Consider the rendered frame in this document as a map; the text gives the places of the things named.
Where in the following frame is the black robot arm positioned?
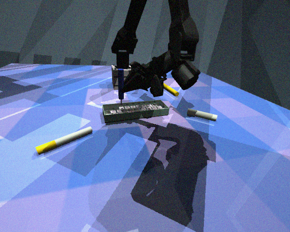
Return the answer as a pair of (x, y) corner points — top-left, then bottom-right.
(111, 0), (201, 90)

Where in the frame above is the blue stylus with white tip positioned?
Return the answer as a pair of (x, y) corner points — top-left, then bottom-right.
(118, 69), (124, 105)

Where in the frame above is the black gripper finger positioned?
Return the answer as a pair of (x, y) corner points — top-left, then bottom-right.
(124, 68), (136, 86)
(121, 72), (148, 93)

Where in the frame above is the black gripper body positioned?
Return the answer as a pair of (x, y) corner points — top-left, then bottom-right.
(130, 56), (168, 97)

